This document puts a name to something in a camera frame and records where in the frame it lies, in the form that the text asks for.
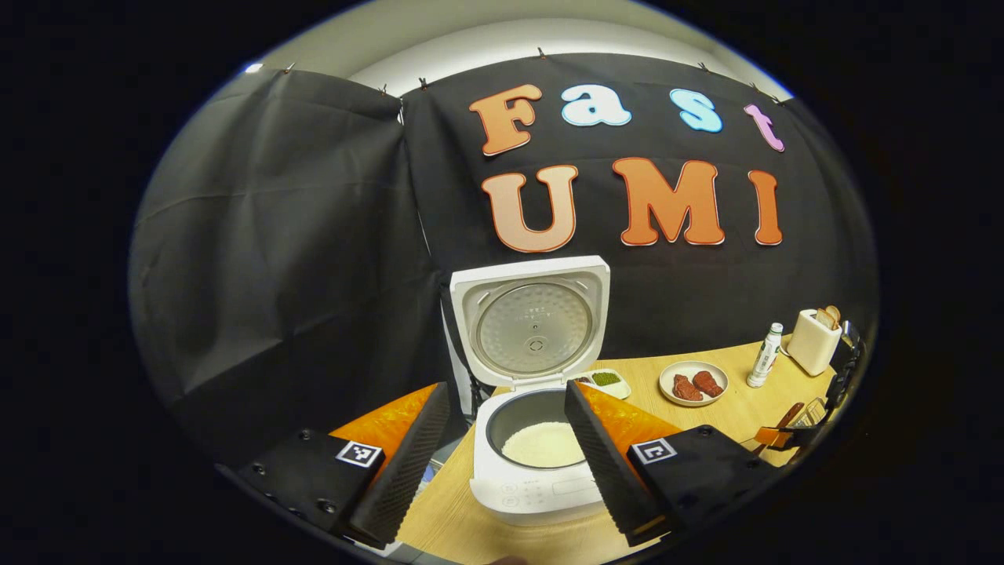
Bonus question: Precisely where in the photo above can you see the white toaster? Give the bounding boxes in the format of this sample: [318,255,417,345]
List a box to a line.
[787,308,842,377]

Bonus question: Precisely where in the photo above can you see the black tripod stand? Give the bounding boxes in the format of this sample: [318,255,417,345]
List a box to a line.
[463,369,491,417]

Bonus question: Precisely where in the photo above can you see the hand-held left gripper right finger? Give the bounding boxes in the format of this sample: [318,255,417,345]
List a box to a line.
[563,380,785,548]

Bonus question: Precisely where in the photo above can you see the white rice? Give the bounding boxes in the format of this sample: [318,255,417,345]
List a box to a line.
[500,421,587,469]

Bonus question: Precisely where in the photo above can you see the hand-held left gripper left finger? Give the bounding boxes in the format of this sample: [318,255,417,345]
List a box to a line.
[235,381,453,550]

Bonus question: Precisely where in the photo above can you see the black backdrop cloth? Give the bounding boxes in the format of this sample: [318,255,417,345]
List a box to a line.
[128,53,878,464]

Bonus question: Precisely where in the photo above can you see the white divided seasoning dish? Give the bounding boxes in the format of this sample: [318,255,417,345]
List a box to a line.
[577,369,632,401]

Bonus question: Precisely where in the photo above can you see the white drink bottle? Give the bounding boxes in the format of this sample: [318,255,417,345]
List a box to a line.
[746,323,784,389]

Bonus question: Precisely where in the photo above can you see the white round plate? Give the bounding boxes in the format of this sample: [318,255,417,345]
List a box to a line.
[659,360,730,407]

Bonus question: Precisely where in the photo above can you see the white rice cooker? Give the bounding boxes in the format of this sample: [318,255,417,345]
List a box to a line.
[449,255,620,527]

